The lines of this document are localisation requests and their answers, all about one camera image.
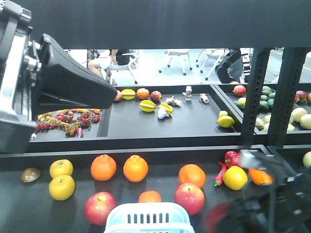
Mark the orange fruit middle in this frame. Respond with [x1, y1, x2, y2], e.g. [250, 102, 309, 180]
[178, 164, 206, 188]

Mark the orange fruit far left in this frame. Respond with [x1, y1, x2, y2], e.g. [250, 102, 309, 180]
[90, 154, 117, 182]

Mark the pale peach rear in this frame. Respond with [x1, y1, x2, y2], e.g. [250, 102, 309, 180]
[302, 151, 311, 168]

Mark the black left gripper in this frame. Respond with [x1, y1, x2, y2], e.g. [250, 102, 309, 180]
[0, 0, 117, 153]

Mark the yellow apple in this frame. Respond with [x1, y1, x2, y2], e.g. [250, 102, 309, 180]
[50, 159, 73, 179]
[49, 175, 75, 201]

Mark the orange fruit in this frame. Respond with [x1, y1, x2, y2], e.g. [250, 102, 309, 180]
[123, 155, 149, 183]
[90, 154, 117, 182]
[138, 190, 162, 203]
[178, 164, 206, 188]

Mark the red bell pepper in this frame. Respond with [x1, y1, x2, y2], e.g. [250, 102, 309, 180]
[225, 151, 240, 168]

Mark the orange with navel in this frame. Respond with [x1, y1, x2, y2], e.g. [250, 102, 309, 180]
[248, 168, 274, 186]

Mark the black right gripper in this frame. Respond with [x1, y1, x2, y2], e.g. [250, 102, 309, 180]
[228, 168, 311, 233]

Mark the yellow lemon fruit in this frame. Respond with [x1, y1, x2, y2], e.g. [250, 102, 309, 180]
[223, 166, 248, 191]

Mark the light blue plastic basket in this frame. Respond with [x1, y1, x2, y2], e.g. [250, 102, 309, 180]
[104, 202, 194, 233]

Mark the bright red apple tray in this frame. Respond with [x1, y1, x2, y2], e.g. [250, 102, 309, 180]
[205, 202, 230, 233]

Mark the white garlic bulb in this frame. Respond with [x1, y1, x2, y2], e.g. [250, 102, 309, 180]
[157, 108, 170, 119]

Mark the orange fruit left rear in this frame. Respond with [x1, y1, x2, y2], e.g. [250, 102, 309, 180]
[123, 155, 149, 183]

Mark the black wooden produce stand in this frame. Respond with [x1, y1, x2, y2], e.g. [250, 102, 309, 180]
[0, 0, 311, 233]

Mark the pink red apple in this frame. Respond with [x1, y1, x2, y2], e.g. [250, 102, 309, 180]
[84, 191, 117, 226]
[174, 183, 205, 216]

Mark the white office chair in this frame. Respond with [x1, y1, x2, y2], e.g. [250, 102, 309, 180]
[158, 49, 192, 76]

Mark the yellow apple rear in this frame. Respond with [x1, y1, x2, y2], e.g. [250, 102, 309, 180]
[50, 159, 73, 179]

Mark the yellow apple front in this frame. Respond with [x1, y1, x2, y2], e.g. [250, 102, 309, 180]
[49, 175, 75, 201]

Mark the yellow starfruit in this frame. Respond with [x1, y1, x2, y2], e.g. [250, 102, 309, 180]
[140, 100, 157, 112]

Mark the red chili pepper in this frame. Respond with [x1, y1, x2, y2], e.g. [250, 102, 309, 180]
[214, 162, 227, 186]

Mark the seated person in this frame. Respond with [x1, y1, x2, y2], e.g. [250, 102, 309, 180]
[87, 49, 130, 79]

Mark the cherry tomato pile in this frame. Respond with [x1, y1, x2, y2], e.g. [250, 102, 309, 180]
[35, 108, 102, 138]

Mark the orange fruit front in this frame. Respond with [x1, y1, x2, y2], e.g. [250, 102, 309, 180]
[138, 190, 162, 203]

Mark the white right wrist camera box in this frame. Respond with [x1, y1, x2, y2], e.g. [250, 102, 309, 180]
[238, 149, 266, 170]

